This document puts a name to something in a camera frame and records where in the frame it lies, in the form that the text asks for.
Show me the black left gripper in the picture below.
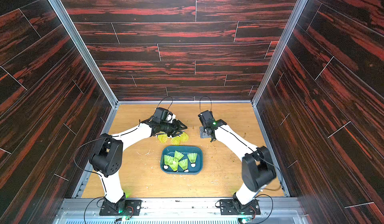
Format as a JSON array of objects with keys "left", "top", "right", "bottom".
[{"left": 159, "top": 119, "right": 188, "bottom": 138}]

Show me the yellow shuttlecock seven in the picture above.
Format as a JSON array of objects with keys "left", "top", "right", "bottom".
[{"left": 157, "top": 134, "right": 169, "bottom": 144}]

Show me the yellow shuttlecock two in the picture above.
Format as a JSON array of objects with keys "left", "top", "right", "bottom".
[{"left": 174, "top": 151, "right": 184, "bottom": 162}]

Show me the yellow shuttlecock one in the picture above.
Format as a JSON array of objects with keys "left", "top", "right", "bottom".
[{"left": 187, "top": 153, "right": 198, "bottom": 168}]

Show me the yellow shuttlecock four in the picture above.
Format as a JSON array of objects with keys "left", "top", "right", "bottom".
[{"left": 179, "top": 159, "right": 189, "bottom": 172}]

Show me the yellow shuttlecock six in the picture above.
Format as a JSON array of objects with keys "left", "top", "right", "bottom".
[{"left": 169, "top": 162, "right": 179, "bottom": 172}]

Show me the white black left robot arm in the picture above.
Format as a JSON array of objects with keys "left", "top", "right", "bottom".
[{"left": 89, "top": 119, "right": 188, "bottom": 205}]

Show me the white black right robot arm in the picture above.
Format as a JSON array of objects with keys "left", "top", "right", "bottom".
[{"left": 202, "top": 120, "right": 277, "bottom": 210}]

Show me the teal plastic storage tray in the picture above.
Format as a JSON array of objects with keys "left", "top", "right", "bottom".
[{"left": 160, "top": 146, "right": 203, "bottom": 175}]

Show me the yellow shuttlecock eight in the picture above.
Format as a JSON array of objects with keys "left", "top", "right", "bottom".
[{"left": 171, "top": 136, "right": 181, "bottom": 146}]

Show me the yellow shuttlecock nine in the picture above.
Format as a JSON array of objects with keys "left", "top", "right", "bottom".
[{"left": 180, "top": 132, "right": 189, "bottom": 143}]

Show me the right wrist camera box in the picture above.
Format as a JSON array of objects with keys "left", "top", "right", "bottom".
[{"left": 198, "top": 110, "right": 215, "bottom": 127}]

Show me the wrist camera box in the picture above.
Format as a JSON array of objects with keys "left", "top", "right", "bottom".
[
  {"left": 152, "top": 108, "right": 176, "bottom": 123},
  {"left": 198, "top": 110, "right": 215, "bottom": 127}
]

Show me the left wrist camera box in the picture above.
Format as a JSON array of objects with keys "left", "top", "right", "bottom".
[{"left": 152, "top": 108, "right": 176, "bottom": 123}]

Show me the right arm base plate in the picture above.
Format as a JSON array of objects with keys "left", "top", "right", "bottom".
[{"left": 215, "top": 199, "right": 261, "bottom": 216}]

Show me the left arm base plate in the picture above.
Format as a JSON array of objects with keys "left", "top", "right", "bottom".
[{"left": 99, "top": 199, "right": 142, "bottom": 217}]

